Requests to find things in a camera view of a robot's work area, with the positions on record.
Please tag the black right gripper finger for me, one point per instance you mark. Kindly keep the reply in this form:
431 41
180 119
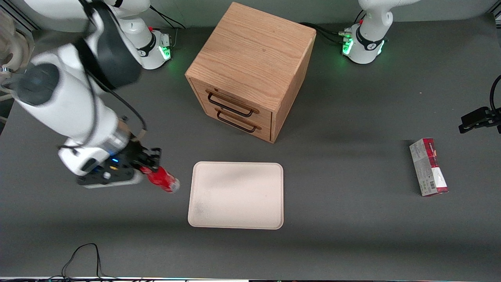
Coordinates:
148 169
154 154

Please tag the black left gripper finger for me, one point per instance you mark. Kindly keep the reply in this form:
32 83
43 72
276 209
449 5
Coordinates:
469 120

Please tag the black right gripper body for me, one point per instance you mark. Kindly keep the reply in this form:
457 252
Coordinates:
136 154

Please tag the red soda can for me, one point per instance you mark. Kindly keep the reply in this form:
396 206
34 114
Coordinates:
164 181

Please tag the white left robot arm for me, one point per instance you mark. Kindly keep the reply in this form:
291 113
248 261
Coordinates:
370 31

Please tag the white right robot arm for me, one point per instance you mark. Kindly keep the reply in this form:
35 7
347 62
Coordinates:
66 98

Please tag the cream rectangular plastic tray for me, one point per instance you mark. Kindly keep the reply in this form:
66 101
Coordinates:
235 196

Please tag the red tartan cardboard box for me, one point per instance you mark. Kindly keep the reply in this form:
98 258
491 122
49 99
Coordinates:
426 168

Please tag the wooden drawer front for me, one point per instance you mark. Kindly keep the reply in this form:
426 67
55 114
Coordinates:
238 129
235 102

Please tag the wooden two-drawer cabinet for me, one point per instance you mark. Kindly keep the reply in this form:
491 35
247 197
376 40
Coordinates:
250 51

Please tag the beige blurry bundle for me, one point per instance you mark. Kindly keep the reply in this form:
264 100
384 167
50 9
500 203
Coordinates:
13 47

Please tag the aluminium frame rail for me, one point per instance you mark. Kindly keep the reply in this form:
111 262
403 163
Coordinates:
19 13

